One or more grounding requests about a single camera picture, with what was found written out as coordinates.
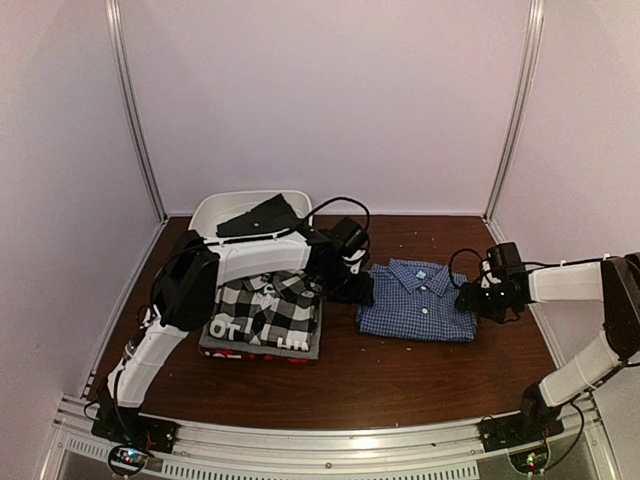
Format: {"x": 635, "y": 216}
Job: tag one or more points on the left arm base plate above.
{"x": 143, "y": 432}

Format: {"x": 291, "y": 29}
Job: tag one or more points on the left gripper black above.
{"x": 360, "y": 294}

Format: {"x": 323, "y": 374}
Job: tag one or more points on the left aluminium frame post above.
{"x": 130, "y": 104}

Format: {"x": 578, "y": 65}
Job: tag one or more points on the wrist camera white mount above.
{"x": 486, "y": 277}
{"x": 355, "y": 261}

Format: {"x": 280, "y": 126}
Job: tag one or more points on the right aluminium frame post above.
{"x": 529, "y": 59}

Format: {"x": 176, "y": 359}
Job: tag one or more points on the black white plaid shirt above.
{"x": 278, "y": 309}

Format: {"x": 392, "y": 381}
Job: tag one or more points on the blue checked long sleeve shirt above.
{"x": 416, "y": 301}

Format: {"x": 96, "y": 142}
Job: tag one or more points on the black patterned shirt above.
{"x": 270, "y": 216}

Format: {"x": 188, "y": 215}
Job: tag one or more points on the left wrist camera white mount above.
{"x": 355, "y": 261}

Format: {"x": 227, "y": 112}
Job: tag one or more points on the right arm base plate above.
{"x": 515, "y": 430}

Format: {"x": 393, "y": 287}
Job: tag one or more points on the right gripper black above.
{"x": 469, "y": 300}

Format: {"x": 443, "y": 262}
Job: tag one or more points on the aluminium frame post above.
{"x": 130, "y": 104}
{"x": 529, "y": 59}

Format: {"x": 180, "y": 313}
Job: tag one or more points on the white plastic tub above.
{"x": 219, "y": 208}

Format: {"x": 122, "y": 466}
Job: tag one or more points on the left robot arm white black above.
{"x": 183, "y": 293}

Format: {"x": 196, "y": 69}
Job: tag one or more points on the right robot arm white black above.
{"x": 588, "y": 309}

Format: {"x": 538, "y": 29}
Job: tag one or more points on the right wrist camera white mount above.
{"x": 486, "y": 277}

